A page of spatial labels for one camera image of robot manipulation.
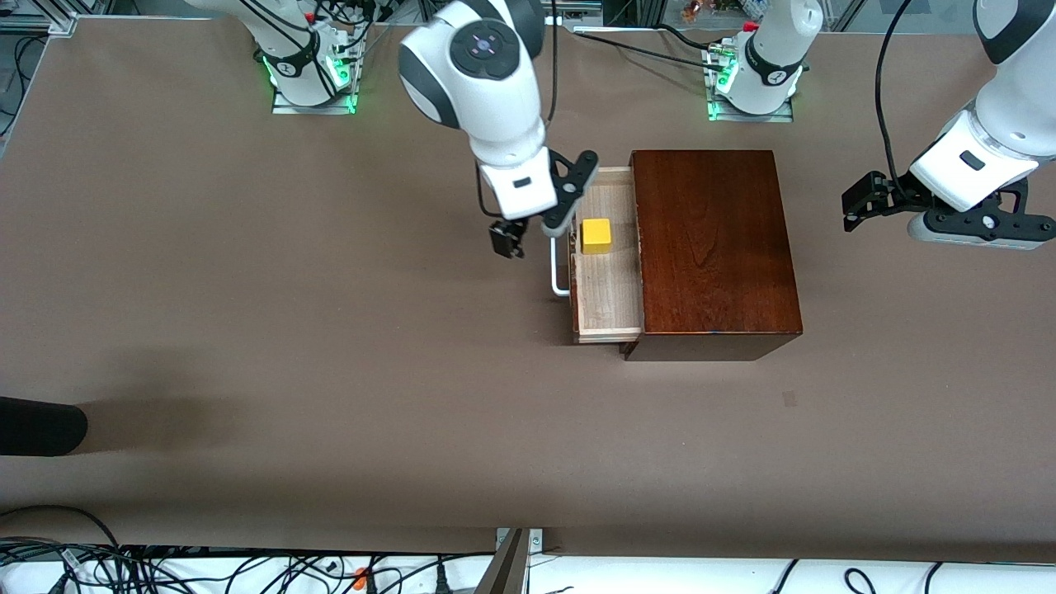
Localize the yellow wooden cube block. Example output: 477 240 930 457
580 218 614 256

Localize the aluminium frame profile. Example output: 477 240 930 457
0 7 80 39

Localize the black cylindrical object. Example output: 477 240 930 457
0 396 89 457

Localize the aluminium frame post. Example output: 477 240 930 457
474 526 545 594

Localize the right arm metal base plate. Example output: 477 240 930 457
271 23 359 116

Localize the short black table cable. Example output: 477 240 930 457
652 21 723 52

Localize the long black table cable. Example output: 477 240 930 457
572 30 724 73

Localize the dark brown wooden cabinet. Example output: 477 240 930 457
620 149 804 362

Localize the white power strip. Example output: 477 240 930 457
544 0 604 27

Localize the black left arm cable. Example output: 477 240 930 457
872 0 918 187

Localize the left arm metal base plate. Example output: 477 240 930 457
704 45 795 125

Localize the wooden drawer with white handle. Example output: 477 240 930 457
549 165 645 346

